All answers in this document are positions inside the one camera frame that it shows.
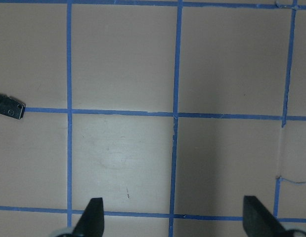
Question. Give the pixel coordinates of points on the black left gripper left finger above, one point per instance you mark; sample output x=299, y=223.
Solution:
x=91, y=223

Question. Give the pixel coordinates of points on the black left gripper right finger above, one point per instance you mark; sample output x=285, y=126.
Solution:
x=258, y=221

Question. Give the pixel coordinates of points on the black flat bracket plate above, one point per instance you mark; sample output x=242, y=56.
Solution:
x=11, y=107

